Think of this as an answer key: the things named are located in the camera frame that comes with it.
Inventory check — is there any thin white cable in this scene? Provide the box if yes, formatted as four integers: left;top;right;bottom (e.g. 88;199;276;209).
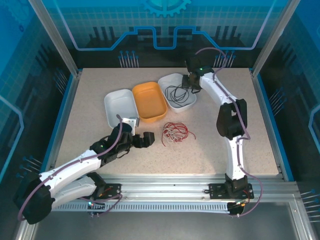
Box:
162;126;181;152

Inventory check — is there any thin black cable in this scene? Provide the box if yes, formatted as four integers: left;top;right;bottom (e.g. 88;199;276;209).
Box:
164;84;196;105

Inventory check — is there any thin red cable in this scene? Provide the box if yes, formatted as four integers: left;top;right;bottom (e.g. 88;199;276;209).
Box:
161;121;197;148
162;122;191;143

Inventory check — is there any white plastic tray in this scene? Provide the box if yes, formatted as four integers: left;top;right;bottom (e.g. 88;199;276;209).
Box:
103;88;140;130
157;72;198;113

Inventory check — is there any orange plastic tray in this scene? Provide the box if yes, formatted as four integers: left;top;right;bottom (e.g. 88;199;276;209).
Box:
131;81;168;124

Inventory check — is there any small controller board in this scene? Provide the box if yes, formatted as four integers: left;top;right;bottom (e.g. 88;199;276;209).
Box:
87;199;106;211
227;198;251;210

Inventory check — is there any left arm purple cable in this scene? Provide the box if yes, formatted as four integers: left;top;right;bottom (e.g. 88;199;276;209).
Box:
17;113;124;222

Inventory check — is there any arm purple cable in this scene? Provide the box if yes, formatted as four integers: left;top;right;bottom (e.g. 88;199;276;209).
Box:
17;113;124;222
195;46;264;218

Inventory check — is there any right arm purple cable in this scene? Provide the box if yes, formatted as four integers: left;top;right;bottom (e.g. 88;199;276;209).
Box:
195;46;264;218

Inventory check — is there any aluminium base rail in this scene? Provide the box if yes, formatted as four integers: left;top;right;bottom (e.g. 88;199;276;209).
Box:
51;173;300;202

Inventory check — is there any aluminium side rail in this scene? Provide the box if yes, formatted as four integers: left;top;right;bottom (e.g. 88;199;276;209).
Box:
43;71;82;176
251;71;287;181

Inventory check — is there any slotted cable duct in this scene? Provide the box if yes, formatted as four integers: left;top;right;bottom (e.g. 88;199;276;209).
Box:
39;201;242;215

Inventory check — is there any aluminium frame post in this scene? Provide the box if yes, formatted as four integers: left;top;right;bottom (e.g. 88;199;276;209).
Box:
250;0;301;78
27;0;83;78

